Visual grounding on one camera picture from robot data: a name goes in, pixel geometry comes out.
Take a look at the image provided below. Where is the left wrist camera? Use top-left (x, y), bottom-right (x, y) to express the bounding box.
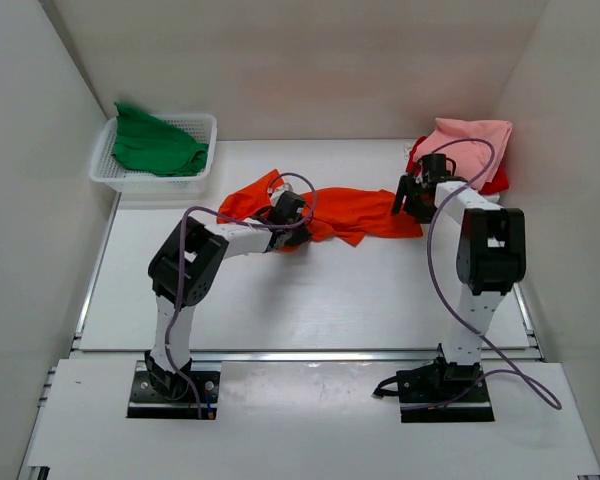
top-left (267, 182), bottom-right (294, 202)

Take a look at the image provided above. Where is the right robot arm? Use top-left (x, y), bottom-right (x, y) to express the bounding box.
top-left (392, 153), bottom-right (526, 401)

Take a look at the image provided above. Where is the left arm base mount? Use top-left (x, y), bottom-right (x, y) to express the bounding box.
top-left (126, 361), bottom-right (221, 421)

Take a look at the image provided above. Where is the pink folded t shirt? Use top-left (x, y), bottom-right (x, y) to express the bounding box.
top-left (411, 117), bottom-right (513, 195)

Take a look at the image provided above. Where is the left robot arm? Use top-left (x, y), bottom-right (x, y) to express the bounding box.
top-left (145, 187), bottom-right (311, 404)

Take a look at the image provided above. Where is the red folded t shirt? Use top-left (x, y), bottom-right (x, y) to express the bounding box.
top-left (405, 136), bottom-right (509, 195)

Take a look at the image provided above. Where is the green t shirt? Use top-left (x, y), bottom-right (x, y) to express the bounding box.
top-left (112, 103), bottom-right (209, 177)

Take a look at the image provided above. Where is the orange t shirt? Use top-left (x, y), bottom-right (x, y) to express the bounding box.
top-left (219, 169), bottom-right (423, 247)

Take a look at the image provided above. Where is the white plastic basket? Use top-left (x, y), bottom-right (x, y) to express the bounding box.
top-left (89, 103), bottom-right (217, 195)

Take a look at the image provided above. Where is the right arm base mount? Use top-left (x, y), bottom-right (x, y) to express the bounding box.
top-left (372, 357), bottom-right (495, 424)

